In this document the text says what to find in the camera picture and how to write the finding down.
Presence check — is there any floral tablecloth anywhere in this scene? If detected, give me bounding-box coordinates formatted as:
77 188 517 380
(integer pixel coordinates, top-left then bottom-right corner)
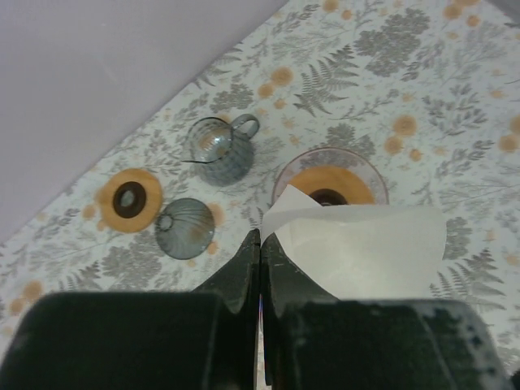
1 1 519 371

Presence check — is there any wooden ring dripper holder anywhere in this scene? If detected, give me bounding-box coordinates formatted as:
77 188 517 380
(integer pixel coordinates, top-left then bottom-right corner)
288 165 375 206

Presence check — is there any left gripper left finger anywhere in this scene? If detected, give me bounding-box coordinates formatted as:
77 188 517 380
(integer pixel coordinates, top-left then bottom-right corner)
1 230 260 389

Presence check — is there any grey glass pitcher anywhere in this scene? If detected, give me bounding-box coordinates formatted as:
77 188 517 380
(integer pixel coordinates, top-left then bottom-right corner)
180 114 260 187

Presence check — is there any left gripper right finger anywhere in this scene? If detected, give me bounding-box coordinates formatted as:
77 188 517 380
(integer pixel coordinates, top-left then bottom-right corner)
261 236 514 389

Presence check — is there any grey ribbed glass dripper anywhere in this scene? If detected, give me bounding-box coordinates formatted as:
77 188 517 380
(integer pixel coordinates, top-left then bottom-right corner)
154 197 215 260

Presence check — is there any white paper coffee filter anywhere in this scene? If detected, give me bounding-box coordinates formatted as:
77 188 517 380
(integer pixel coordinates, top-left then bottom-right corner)
261 185 447 300

